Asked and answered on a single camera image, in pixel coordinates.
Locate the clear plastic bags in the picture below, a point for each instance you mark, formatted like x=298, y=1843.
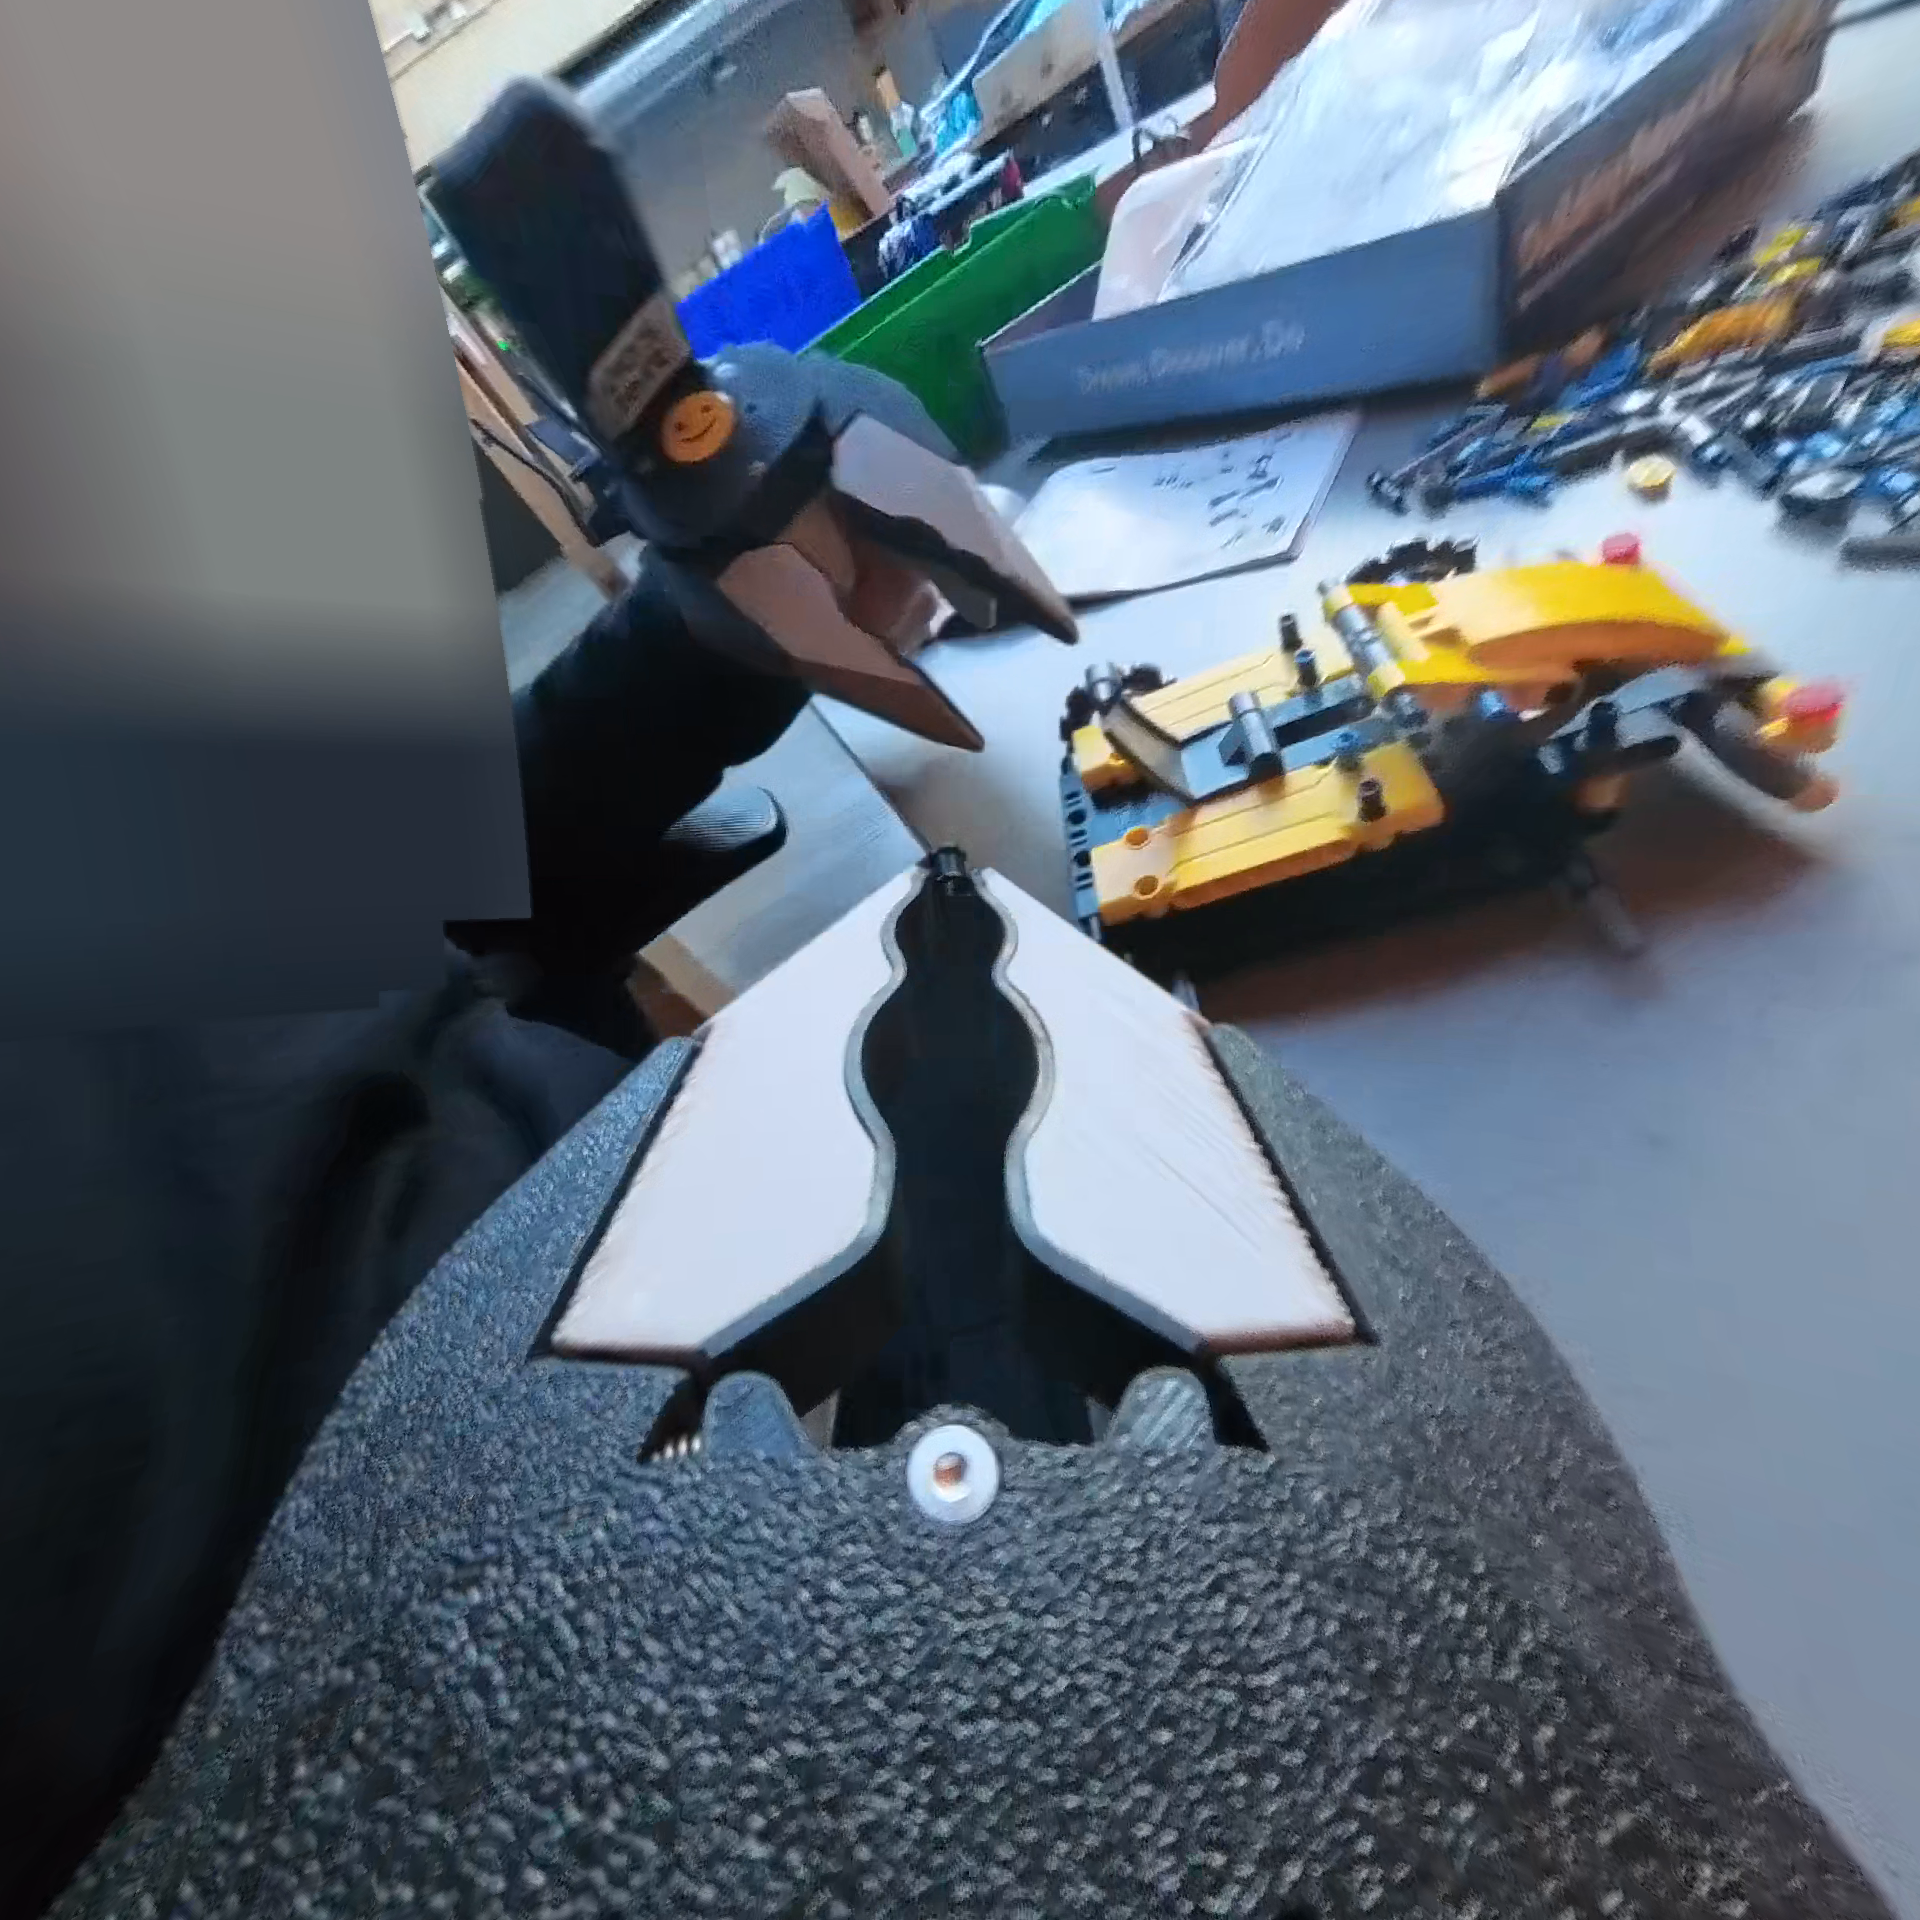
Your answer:
x=1381, y=134

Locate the blue plastic bin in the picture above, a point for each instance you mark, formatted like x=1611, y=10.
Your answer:
x=764, y=292

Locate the black toy axle pin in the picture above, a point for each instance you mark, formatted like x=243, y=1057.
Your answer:
x=945, y=874

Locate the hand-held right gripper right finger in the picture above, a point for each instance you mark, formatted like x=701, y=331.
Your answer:
x=1154, y=1185

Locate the grey cardboard set box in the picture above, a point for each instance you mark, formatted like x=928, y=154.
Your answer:
x=1276, y=352

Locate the yellow toy brick vehicle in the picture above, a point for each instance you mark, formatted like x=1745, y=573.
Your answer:
x=1244, y=856

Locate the grey desk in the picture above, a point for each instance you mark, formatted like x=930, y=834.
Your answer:
x=1499, y=1124

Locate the person's left forearm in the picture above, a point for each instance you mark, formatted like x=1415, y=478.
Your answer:
x=629, y=749

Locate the green plastic bin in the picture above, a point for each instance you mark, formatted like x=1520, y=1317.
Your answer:
x=961, y=316

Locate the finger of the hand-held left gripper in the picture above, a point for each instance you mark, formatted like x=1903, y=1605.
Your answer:
x=930, y=488
x=818, y=622

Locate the white instruction booklet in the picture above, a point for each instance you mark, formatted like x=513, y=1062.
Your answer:
x=1200, y=509

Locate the brown cardboard box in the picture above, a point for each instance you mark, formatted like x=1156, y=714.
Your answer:
x=820, y=141

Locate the pile of toy brick parts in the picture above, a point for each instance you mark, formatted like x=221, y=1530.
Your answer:
x=1724, y=405

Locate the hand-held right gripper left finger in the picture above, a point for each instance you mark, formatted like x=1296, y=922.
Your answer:
x=735, y=1185

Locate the black chair armrest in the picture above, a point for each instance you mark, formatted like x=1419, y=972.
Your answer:
x=735, y=838

